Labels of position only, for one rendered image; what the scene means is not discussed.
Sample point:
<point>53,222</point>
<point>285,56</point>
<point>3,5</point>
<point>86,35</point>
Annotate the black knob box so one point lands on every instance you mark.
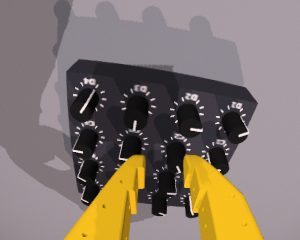
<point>131,110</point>

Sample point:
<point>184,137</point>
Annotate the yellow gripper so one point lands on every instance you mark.
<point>224,213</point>

